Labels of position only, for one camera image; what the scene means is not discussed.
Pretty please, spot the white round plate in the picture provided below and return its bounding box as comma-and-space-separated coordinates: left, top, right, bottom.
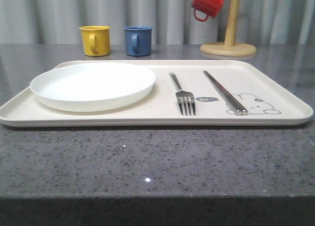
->
30, 62, 156, 112

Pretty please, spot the blue mug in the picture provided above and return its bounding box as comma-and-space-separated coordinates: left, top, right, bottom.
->
124, 26, 153, 57

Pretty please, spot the yellow mug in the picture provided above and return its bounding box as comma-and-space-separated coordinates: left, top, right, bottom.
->
79, 26, 111, 57

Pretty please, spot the wooden mug tree stand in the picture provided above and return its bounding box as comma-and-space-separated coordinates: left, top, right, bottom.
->
200, 0, 257, 57

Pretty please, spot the red mug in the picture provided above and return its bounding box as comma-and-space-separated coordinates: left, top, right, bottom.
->
191, 0, 224, 22

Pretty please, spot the grey curtain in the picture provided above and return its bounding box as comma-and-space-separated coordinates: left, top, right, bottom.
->
0, 0, 315, 45

